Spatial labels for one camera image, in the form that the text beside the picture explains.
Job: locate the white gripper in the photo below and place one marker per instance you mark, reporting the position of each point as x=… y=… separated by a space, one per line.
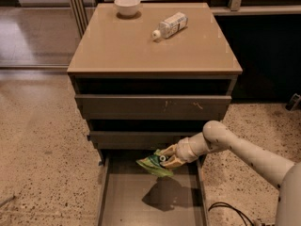
x=184 y=153

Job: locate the green rice chip bag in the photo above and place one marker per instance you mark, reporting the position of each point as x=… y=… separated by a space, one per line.
x=152 y=164

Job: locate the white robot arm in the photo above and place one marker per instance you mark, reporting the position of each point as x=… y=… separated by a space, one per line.
x=282 y=173

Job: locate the open bottom grey drawer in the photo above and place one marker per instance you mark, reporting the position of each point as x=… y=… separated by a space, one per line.
x=132 y=197

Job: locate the grey three-drawer cabinet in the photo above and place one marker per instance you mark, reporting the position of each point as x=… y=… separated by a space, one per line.
x=118 y=56

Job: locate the middle grey drawer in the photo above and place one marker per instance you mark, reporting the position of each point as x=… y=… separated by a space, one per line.
x=113 y=140

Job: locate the top grey drawer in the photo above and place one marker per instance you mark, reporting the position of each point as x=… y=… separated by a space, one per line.
x=153 y=107

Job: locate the small dark floor device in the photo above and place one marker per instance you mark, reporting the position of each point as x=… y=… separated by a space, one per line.
x=294 y=102

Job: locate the clear plastic water bottle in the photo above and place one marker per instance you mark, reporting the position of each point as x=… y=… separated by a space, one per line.
x=170 y=26

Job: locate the white ceramic bowl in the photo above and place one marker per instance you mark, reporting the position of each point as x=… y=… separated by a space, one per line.
x=127 y=7

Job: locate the grey floor rod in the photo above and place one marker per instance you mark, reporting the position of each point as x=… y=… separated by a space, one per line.
x=9 y=199

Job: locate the metal window frame post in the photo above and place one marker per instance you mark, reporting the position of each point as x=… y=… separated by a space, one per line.
x=80 y=15

